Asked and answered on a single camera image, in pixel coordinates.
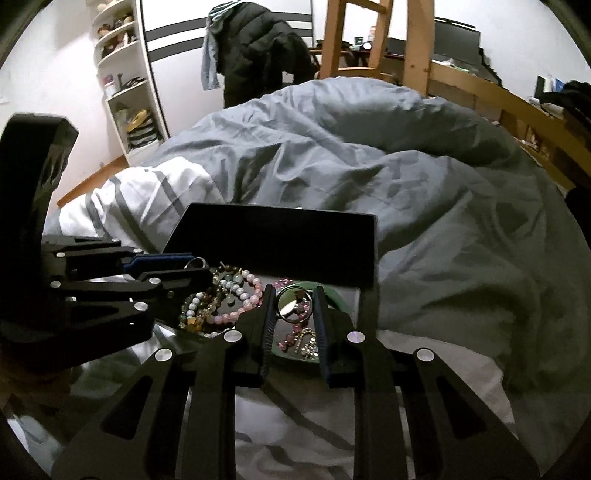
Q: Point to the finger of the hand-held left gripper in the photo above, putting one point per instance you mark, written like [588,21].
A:
[157,262]
[184,281]

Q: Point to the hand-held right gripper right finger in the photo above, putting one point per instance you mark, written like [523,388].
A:
[323,341]

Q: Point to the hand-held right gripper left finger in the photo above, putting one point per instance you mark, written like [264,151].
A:
[267,332]

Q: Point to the black jewelry box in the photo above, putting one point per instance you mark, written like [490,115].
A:
[277,244]

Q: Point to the gold rhinestone jewelry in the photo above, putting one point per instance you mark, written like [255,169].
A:
[307,348]

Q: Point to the pink crystal jewelry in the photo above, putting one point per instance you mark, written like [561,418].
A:
[286,341]

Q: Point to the green bangle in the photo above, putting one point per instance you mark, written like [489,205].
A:
[339,297]

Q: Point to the white corner shelf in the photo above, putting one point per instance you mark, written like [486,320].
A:
[121,94]

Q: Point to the grey white striped duvet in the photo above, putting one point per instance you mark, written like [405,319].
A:
[415,207]

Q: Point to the white wardrobe dark stripes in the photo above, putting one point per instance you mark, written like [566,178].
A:
[184,69]

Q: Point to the light blue garment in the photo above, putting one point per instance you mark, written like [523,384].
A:
[210,60]

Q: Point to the black puffer jacket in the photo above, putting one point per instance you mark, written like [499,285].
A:
[258,50]

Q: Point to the wooden ladder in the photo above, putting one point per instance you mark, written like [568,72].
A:
[418,46]

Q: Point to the black monitor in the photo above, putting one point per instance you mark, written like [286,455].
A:
[455,41]

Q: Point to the white and blue bottles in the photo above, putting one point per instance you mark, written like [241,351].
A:
[551,85]

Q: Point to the wooden bed rail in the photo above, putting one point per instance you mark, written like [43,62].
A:
[508,106]

